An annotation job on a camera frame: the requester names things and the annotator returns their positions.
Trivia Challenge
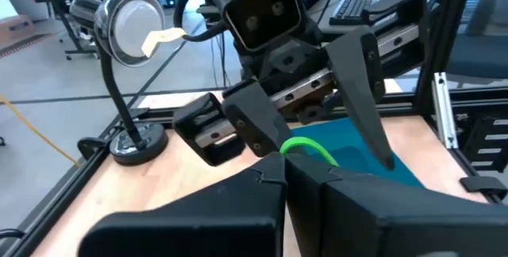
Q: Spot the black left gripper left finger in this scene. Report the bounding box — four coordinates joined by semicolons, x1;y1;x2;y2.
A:
78;152;288;257

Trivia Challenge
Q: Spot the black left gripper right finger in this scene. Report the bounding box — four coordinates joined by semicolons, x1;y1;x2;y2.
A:
284;152;508;257

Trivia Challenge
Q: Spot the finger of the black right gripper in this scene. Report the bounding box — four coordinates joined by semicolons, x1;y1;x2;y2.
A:
324;25;397;171
221;79;294;159

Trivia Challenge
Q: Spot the green rubber band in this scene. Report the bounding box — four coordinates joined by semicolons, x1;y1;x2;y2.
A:
279;136;341;167

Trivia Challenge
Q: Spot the teal plastic bin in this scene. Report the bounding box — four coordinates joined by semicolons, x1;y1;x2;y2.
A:
291;117;425;189

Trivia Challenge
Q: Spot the black computer keyboard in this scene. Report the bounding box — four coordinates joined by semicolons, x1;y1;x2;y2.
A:
328;0;398;27

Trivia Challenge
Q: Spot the black desk lamp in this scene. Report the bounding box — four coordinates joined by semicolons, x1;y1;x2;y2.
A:
69;0;169;167

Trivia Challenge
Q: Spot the black table clamp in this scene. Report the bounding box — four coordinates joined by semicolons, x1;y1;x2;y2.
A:
76;136;109;159
459;175;508;201

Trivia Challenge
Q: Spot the black drawer cabinet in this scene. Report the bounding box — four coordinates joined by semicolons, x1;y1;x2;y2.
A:
456;112;508;173

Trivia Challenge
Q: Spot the brown cardboard box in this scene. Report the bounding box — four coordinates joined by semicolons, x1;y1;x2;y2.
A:
0;13;37;48

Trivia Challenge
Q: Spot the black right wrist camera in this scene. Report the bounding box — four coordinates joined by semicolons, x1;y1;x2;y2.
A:
208;0;307;52

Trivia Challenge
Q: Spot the silver metal bracket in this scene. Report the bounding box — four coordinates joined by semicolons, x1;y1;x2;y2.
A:
431;71;456;150

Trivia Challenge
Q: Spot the black right camera cable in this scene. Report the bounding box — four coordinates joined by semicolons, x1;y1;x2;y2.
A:
173;0;239;44

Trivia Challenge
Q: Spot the yellow cable tag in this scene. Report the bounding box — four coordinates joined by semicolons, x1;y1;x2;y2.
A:
140;26;187;59

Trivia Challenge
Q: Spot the yellow hanging cable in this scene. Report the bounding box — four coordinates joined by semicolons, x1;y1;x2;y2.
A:
0;93;80;167

